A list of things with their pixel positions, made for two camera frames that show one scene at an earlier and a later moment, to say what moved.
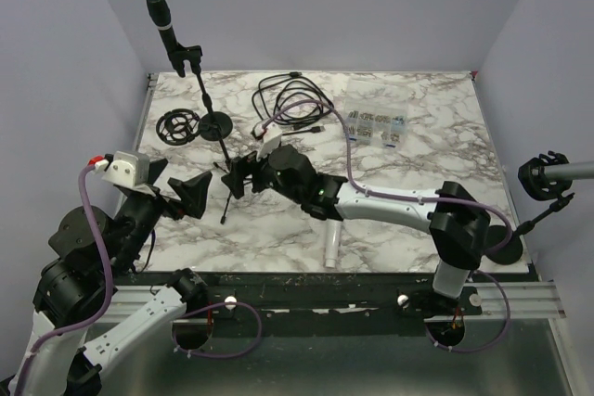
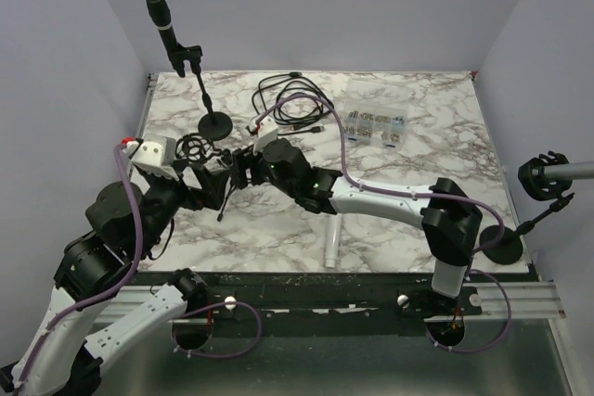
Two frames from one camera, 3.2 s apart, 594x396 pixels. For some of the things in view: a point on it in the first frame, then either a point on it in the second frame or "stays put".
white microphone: (332, 241) stays put
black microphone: (161, 12) stays put
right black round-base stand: (537, 185) stays put
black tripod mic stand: (181, 126) → (200, 148)
